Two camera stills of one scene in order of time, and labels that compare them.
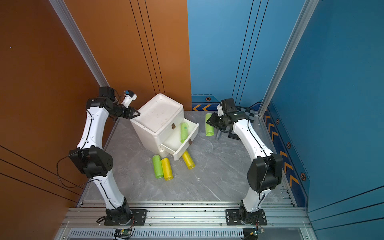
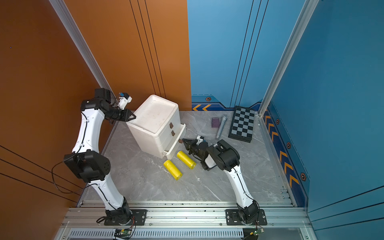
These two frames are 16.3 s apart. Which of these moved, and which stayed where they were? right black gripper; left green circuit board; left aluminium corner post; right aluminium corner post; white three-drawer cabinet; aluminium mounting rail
Moved: white three-drawer cabinet; right black gripper
Stayed: left aluminium corner post; aluminium mounting rail; right aluminium corner post; left green circuit board
